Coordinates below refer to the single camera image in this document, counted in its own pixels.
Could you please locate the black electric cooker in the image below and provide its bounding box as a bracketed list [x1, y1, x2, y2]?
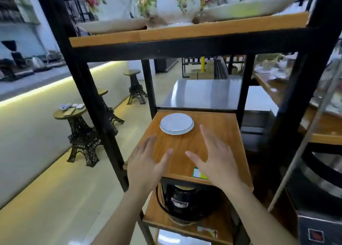
[156, 183, 222, 223]

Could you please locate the person's left forearm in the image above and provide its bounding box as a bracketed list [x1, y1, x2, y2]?
[90, 187, 159, 245]

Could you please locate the wooden side shelf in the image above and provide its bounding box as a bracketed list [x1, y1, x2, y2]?
[253, 71, 342, 146]

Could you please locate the floral porcelain teapot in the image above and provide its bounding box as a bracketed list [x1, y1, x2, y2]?
[137, 0, 204, 25]

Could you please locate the stainless steel table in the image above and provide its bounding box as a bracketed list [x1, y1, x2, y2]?
[160, 78, 279, 112]

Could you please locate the large steel pot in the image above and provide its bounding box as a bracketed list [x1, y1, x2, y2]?
[280, 146, 342, 216]

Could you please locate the steel electric kettle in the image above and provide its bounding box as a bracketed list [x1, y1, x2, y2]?
[26, 56, 49, 71]

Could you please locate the white round plate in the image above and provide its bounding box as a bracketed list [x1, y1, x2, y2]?
[160, 113, 195, 135]

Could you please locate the black metal wooden shelf rack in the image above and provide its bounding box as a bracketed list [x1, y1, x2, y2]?
[32, 0, 342, 245]

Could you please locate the grey printed carton box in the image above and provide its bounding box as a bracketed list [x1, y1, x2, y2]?
[295, 210, 342, 245]

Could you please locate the person's left hand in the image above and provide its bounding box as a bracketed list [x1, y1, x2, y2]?
[127, 134, 174, 198]

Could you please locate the stack of cardboard boxes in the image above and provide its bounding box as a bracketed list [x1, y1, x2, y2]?
[189, 59, 216, 80]

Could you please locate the white porcelain saucer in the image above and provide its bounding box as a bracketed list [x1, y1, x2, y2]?
[202, 0, 303, 22]
[76, 18, 149, 35]

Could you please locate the black tower-shaped stool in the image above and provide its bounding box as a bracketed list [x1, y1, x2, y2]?
[123, 69, 148, 105]
[53, 103, 105, 168]
[96, 88, 125, 136]

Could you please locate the person's right forearm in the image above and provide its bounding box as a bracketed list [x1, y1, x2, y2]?
[227, 182, 300, 245]

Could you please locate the clear glass teaware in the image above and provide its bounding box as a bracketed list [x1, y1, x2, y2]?
[260, 53, 297, 80]

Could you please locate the person's right hand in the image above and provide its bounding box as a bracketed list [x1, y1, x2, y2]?
[185, 124, 242, 192]

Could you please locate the black coffee grinder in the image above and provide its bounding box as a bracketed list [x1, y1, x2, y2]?
[0, 40, 34, 82]

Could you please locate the thin metal rod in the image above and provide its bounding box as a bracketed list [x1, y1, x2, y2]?
[268, 63, 342, 213]

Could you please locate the green yellow sticker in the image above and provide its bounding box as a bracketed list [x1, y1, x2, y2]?
[193, 167, 209, 181]

